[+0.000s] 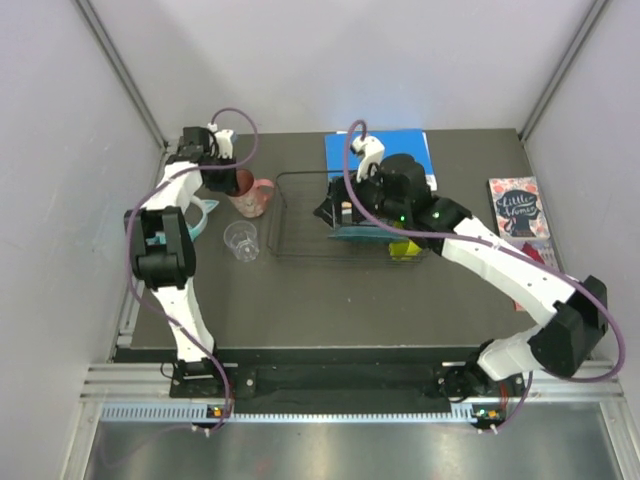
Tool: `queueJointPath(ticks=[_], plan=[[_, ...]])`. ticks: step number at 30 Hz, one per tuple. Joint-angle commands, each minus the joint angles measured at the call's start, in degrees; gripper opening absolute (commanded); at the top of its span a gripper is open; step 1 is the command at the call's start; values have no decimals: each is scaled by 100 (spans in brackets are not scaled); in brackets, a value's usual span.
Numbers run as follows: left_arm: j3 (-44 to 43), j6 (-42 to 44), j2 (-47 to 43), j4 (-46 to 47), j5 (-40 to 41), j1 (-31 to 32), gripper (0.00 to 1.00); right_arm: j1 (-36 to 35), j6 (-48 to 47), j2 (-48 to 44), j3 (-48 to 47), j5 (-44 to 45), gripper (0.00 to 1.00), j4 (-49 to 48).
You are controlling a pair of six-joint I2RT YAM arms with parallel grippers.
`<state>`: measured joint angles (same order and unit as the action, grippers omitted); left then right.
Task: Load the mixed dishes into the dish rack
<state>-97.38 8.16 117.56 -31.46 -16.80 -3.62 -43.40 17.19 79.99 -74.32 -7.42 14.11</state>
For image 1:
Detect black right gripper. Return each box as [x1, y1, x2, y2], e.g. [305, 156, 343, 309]
[315, 161, 409, 231]

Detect pink ghost mug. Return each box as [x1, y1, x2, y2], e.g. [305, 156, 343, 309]
[227, 169, 275, 219]

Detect black wire dish rack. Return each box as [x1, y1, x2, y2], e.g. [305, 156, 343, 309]
[267, 170, 429, 265]

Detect teal scalloped plate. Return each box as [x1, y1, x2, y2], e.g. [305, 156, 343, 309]
[328, 225, 405, 244]

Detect clear plastic cup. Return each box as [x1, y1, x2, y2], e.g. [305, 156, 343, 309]
[223, 220, 260, 262]

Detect lime green bowl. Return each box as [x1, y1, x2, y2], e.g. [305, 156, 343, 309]
[388, 239, 424, 262]

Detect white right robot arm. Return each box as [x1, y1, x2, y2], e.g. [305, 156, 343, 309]
[314, 154, 608, 396]

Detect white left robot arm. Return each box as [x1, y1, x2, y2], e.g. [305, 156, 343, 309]
[125, 123, 239, 364]

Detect teal cat ear headphones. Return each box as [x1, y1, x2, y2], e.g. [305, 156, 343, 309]
[146, 196, 219, 246]

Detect blue folder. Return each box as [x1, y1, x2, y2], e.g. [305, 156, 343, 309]
[324, 129, 437, 191]

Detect Little Women book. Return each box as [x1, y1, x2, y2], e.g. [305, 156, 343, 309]
[488, 176, 551, 242]

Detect red illustrated book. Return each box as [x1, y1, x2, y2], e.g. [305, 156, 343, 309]
[513, 240, 560, 270]

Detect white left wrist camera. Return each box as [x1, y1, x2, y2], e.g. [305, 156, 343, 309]
[206, 123, 236, 163]

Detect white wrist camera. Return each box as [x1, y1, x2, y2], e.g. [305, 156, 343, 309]
[206, 123, 236, 163]
[350, 135, 385, 182]

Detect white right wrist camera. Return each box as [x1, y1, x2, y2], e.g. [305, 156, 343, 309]
[350, 135, 385, 182]

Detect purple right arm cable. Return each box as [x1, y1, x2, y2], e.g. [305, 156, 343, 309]
[342, 119, 626, 435]

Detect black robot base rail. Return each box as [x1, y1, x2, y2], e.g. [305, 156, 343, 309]
[167, 347, 524, 416]

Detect white slotted cable duct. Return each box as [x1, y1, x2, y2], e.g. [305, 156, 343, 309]
[102, 399, 506, 425]

